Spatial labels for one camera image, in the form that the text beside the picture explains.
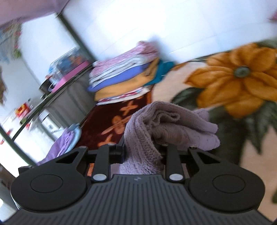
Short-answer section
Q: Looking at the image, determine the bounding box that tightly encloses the purple folded garment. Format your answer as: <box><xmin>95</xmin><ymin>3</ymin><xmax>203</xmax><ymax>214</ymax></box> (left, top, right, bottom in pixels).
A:
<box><xmin>88</xmin><ymin>63</ymin><xmax>150</xmax><ymax>92</ymax></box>

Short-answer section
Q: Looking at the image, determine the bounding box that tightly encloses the white patterned folded garment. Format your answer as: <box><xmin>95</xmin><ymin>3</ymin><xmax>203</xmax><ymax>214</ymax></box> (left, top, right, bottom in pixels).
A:
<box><xmin>96</xmin><ymin>85</ymin><xmax>152</xmax><ymax>105</ymax></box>

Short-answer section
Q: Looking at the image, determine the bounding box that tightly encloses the clear plastic storage box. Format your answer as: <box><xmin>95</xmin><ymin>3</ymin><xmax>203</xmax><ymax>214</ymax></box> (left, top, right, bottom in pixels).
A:
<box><xmin>48</xmin><ymin>48</ymin><xmax>87</xmax><ymax>76</ymax></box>

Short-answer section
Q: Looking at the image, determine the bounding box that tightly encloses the orange folded garment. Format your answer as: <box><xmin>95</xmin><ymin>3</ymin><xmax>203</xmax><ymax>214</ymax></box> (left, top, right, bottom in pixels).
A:
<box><xmin>94</xmin><ymin>58</ymin><xmax>160</xmax><ymax>101</ymax></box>

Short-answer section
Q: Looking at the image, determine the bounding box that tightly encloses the cream fleece folded garment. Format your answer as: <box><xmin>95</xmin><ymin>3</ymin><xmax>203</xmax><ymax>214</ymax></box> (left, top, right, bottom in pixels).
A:
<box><xmin>89</xmin><ymin>54</ymin><xmax>157</xmax><ymax>85</ymax></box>

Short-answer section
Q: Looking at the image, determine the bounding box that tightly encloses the red packet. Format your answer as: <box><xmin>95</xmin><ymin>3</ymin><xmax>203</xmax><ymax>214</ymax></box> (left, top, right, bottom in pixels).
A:
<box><xmin>15</xmin><ymin>103</ymin><xmax>30</xmax><ymax>119</ymax></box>

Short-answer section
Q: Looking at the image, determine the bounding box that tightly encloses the pale blue lilac cloth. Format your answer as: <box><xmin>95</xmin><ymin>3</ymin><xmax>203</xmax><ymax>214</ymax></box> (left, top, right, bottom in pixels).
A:
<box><xmin>36</xmin><ymin>124</ymin><xmax>82</xmax><ymax>165</ymax></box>

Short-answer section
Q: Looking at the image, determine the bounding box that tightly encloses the pink box lid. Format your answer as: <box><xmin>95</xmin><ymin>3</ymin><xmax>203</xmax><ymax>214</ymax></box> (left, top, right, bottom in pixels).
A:
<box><xmin>51</xmin><ymin>60</ymin><xmax>91</xmax><ymax>93</ymax></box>

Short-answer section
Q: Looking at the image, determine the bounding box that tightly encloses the floral fleece blanket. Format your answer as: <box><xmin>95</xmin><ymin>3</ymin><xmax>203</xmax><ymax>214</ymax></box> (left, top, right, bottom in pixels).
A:
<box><xmin>78</xmin><ymin>38</ymin><xmax>276</xmax><ymax>220</ymax></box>

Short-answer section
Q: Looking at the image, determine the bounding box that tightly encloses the pink floral folded garment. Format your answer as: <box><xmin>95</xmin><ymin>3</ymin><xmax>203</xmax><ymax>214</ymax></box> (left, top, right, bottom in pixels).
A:
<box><xmin>90</xmin><ymin>41</ymin><xmax>159</xmax><ymax>82</ymax></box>

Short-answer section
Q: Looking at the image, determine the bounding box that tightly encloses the lilac knitted sweater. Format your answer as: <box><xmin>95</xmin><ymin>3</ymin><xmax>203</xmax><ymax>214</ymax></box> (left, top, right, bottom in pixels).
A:
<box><xmin>111</xmin><ymin>101</ymin><xmax>220</xmax><ymax>174</ymax></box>

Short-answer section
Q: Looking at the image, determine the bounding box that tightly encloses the purple mosquito net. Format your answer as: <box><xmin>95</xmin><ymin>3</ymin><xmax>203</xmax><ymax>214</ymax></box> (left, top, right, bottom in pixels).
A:
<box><xmin>1</xmin><ymin>0</ymin><xmax>69</xmax><ymax>25</ymax></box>

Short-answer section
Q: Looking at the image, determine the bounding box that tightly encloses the teal folded garment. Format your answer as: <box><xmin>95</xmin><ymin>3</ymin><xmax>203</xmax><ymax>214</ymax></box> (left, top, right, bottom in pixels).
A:
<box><xmin>145</xmin><ymin>60</ymin><xmax>175</xmax><ymax>86</ymax></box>

